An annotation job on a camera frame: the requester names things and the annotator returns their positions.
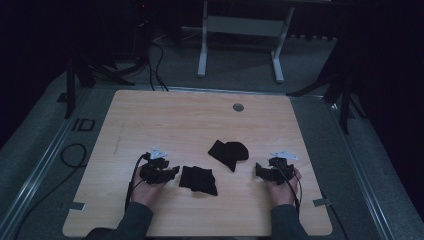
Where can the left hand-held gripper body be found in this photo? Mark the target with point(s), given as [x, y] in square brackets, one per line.
[153, 173]

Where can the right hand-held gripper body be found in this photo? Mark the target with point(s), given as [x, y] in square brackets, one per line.
[279, 171]

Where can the black sock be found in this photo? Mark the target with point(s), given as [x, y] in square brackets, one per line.
[230, 153]
[198, 180]

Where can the person's left hand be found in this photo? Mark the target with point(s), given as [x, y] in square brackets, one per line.
[145, 193]

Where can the person's right hand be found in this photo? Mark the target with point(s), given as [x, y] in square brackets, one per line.
[281, 193]

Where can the black tripod stand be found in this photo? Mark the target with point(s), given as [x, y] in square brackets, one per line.
[340, 86]
[83, 76]

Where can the metal floor rail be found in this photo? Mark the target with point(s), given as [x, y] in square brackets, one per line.
[363, 180]
[36, 180]

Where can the white desk frame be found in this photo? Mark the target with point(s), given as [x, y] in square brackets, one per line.
[245, 26]

